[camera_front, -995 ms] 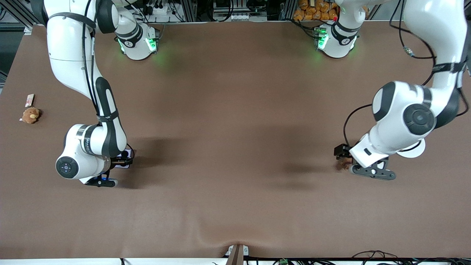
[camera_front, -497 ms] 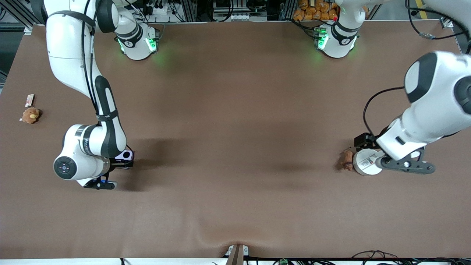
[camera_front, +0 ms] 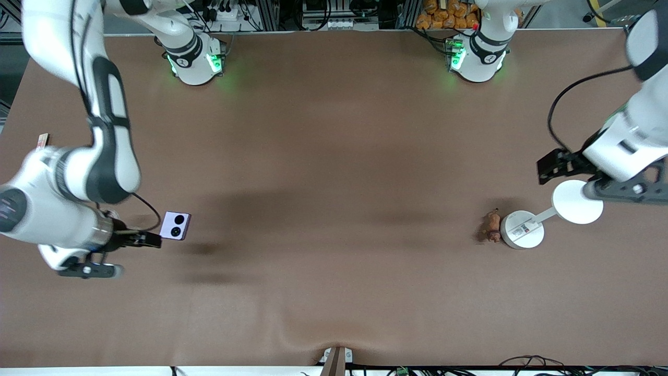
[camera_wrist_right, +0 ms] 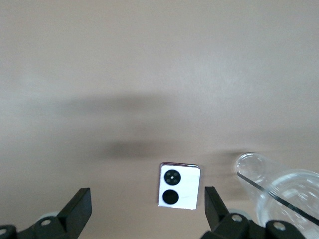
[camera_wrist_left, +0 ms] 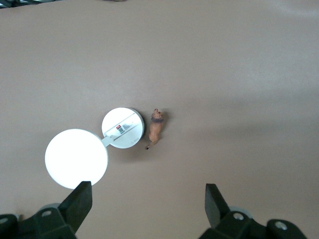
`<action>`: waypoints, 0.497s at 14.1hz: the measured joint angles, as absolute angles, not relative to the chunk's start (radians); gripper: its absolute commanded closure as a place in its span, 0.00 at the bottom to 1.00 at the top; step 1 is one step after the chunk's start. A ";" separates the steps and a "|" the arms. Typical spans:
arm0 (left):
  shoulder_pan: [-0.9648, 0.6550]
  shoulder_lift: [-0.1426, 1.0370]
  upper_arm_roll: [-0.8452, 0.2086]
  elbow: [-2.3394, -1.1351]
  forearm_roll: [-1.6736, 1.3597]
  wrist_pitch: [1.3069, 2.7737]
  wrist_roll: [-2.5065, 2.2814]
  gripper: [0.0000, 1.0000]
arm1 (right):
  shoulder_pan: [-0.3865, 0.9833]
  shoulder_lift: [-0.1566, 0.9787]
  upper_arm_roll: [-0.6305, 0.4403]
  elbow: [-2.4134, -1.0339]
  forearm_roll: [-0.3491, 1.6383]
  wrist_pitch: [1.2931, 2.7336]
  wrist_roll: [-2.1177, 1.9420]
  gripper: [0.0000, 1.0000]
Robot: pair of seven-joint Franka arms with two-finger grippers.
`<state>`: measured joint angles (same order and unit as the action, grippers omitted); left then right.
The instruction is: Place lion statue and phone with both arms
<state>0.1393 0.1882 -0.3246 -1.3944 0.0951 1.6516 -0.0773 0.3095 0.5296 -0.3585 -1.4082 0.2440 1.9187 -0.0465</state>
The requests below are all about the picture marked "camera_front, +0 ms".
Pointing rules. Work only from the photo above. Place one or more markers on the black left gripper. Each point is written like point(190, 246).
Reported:
point(574, 160)

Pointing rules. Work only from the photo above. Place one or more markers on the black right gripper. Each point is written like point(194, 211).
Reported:
point(124, 240)

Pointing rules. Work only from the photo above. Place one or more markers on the white box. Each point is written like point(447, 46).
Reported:
point(176, 225)

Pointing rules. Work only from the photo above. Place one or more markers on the brown lion statue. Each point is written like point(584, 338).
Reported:
point(492, 225)

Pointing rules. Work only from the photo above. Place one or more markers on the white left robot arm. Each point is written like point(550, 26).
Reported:
point(626, 151)

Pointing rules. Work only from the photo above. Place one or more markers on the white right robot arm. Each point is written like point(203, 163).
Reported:
point(109, 156)

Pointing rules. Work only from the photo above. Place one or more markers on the white round desk lamp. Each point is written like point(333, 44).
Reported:
point(569, 203)

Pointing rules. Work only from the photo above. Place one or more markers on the small printed card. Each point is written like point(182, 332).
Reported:
point(42, 140)

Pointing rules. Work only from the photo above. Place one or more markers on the orange plush toy pile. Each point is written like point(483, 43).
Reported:
point(443, 13)

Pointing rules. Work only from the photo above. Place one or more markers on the brown table cover sheet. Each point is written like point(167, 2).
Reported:
point(334, 287)

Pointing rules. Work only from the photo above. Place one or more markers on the white power strip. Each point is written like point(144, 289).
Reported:
point(229, 14)

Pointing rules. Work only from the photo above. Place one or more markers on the white socket bar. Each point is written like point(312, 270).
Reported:
point(342, 24)

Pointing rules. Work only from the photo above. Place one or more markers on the metal table edge bracket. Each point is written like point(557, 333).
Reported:
point(335, 360)

